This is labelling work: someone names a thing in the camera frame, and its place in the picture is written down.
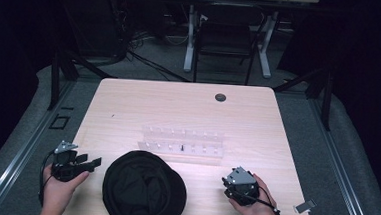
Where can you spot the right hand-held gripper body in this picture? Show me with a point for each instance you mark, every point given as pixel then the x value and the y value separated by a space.
pixel 242 187

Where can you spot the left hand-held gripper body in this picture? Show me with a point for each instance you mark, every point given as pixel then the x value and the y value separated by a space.
pixel 64 168

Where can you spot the black chair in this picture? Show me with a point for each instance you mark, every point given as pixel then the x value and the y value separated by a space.
pixel 228 38

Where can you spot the aluminium floor rail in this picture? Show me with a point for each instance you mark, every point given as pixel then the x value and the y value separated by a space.
pixel 25 151
pixel 341 170

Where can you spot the person's black hat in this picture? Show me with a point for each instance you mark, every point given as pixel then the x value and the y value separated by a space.
pixel 143 189

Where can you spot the small grey clip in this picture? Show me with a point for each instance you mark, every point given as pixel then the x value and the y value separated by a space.
pixel 305 206

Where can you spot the person's left hand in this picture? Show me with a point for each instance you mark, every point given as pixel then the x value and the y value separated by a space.
pixel 60 190

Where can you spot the black metal stand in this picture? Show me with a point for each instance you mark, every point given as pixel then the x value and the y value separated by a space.
pixel 327 102
pixel 55 79

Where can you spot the person's right hand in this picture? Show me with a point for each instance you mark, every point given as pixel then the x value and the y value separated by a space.
pixel 259 210

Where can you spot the row of small white pegs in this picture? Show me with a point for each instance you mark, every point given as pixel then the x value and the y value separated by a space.
pixel 171 147

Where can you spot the clear acrylic rack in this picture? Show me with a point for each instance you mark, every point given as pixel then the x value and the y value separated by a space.
pixel 181 142

